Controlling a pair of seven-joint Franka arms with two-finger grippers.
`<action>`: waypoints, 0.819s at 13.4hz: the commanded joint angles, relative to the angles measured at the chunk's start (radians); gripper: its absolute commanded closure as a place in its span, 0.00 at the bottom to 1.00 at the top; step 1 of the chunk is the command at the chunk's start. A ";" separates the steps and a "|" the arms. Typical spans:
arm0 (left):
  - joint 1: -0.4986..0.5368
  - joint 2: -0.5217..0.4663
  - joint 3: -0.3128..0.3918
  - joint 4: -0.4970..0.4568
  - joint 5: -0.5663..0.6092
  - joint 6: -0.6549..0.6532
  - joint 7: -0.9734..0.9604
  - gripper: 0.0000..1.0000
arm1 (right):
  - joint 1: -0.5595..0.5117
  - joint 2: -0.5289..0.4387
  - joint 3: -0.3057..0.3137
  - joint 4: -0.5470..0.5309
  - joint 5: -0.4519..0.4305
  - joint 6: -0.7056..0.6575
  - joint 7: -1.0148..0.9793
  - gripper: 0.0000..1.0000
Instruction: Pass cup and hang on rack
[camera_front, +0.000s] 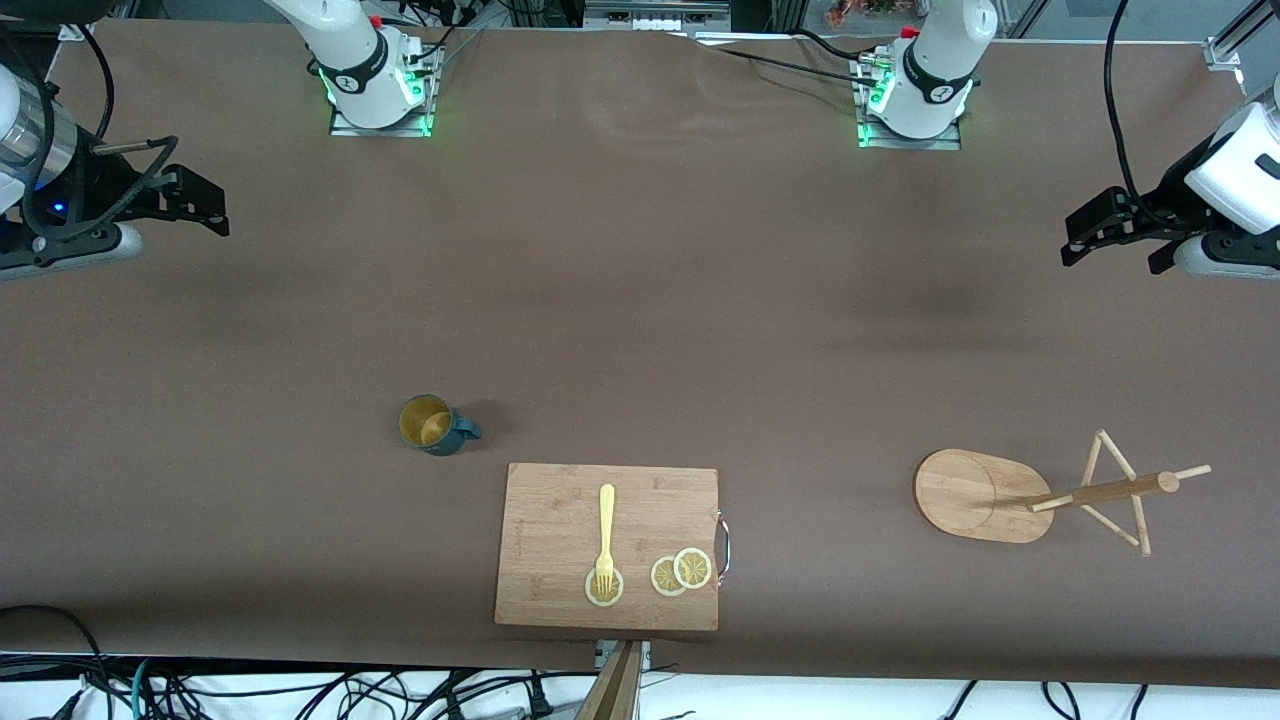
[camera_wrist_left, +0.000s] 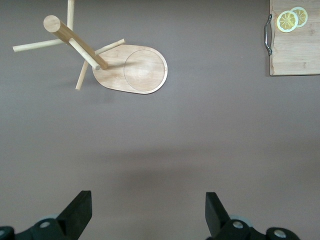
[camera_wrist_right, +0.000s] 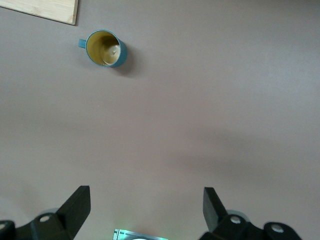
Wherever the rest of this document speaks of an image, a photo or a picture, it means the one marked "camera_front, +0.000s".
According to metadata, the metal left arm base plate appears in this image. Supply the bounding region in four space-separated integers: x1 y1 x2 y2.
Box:
855 55 963 151

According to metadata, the yellow plastic fork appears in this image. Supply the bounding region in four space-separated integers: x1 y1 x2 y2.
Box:
594 484 617 601

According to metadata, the thick black cable loop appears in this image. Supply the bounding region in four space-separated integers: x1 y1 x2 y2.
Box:
0 604 109 720

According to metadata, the wooden post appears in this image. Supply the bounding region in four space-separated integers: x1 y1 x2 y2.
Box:
575 640 643 720

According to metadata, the orange red object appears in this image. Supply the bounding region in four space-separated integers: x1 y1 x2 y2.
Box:
825 0 906 29

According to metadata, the table cover sheet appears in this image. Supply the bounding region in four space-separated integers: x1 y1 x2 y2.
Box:
0 18 1280 691

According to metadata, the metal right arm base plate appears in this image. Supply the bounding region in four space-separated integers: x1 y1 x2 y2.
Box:
328 45 437 138

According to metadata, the teal ribbed cup with handle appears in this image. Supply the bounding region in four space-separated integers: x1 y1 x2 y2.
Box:
398 394 483 457

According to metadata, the black base cable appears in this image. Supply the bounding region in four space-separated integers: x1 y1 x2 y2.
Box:
795 28 881 66
712 45 886 89

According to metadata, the bamboo cutting board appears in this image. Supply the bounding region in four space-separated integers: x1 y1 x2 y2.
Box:
493 462 731 633

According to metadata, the grey power strip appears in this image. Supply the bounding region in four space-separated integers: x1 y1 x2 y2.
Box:
583 0 733 33

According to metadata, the wooden cup rack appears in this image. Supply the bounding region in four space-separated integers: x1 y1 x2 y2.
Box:
913 429 1213 558

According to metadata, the aluminium frame profile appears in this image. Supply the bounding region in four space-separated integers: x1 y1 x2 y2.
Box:
1205 0 1280 71

